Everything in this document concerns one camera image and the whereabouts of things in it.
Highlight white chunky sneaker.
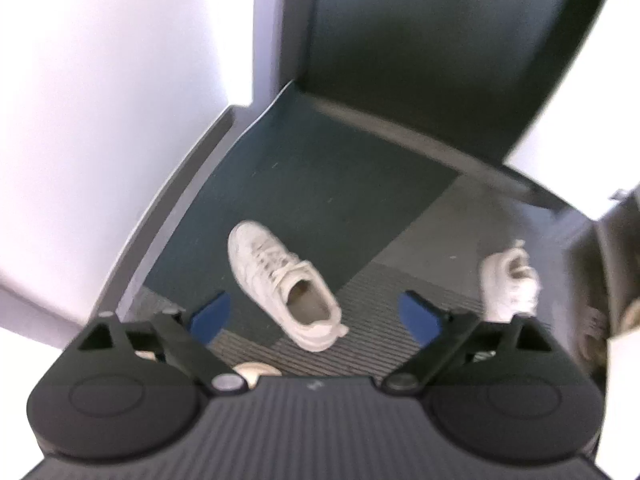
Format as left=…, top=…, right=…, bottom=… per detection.
left=227, top=220, right=350, bottom=353
left=479, top=240, right=543, bottom=323

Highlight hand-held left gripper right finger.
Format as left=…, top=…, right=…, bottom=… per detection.
left=381, top=290, right=553, bottom=393

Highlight dark green door mat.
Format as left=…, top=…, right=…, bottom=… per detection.
left=145, top=82, right=461, bottom=346

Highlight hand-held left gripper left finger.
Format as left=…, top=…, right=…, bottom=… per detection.
left=75, top=290, right=247, bottom=394

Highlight grey striped floor mat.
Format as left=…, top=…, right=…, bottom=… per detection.
left=132, top=260, right=501, bottom=378

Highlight dark entry door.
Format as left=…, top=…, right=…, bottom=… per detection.
left=280, top=0, right=616, bottom=176

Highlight brown shoe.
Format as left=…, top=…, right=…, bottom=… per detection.
left=575, top=305, right=611, bottom=366

